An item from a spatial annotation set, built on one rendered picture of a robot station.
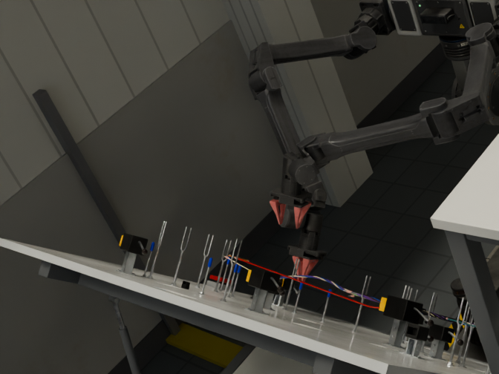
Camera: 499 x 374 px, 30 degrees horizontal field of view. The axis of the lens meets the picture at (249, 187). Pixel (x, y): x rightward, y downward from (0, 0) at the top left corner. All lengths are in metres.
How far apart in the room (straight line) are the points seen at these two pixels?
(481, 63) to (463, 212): 1.16
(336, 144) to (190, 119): 1.91
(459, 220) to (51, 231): 2.75
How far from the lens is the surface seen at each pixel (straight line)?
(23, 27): 3.82
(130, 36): 4.11
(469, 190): 1.48
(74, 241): 4.05
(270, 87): 2.72
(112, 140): 4.08
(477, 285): 1.52
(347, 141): 2.48
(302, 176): 2.46
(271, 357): 2.93
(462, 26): 2.92
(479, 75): 2.50
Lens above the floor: 2.71
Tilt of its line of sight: 31 degrees down
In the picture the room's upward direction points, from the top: 25 degrees counter-clockwise
